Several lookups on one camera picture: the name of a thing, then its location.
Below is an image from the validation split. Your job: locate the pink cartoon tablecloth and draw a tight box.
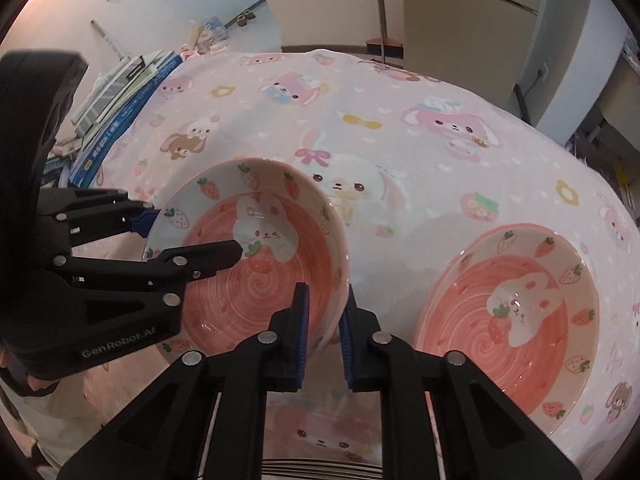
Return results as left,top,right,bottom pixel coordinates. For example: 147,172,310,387
0,48,640,480

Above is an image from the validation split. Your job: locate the blue book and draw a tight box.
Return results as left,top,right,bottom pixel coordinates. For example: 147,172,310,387
67,54,182,188

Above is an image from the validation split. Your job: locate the beige refrigerator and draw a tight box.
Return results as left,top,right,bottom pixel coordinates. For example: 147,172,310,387
404,0,541,106

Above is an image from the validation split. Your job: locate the pink strawberry bowl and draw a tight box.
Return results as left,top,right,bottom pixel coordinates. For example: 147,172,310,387
413,223,599,434
143,158,349,362

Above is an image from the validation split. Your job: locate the red broom and dustpan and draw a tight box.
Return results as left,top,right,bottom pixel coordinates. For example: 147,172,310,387
367,0,404,65

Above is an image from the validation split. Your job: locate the stack of papers and books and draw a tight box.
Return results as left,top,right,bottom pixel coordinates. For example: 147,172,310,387
47,49,175,160

